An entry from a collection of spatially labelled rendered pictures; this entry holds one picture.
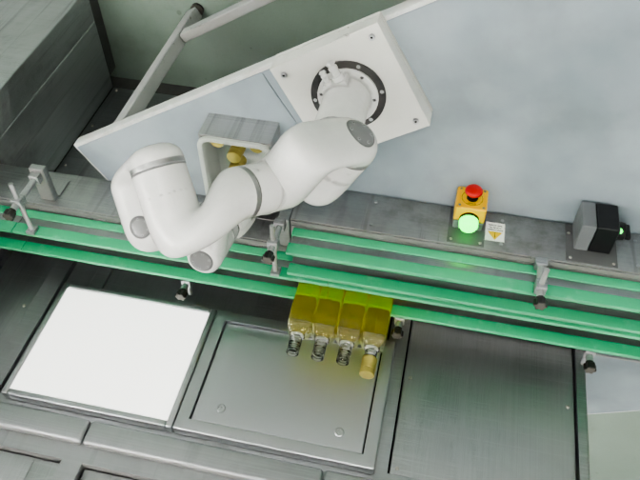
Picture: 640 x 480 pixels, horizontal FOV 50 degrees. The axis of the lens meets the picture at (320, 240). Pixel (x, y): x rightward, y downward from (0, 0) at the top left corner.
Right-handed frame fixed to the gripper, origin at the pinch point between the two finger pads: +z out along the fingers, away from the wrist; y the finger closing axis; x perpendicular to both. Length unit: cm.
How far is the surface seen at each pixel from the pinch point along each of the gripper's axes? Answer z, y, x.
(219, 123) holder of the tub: 1.8, -6.4, 16.5
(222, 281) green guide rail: -5.2, -3.4, -23.3
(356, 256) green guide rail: -8.8, 29.8, -5.8
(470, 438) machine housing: -24, 63, -40
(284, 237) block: -1.8, 11.1, -9.0
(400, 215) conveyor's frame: 3.5, 37.8, -0.4
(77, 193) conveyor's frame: 5.4, -46.9, -12.1
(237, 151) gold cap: 0.9, -1.8, 10.5
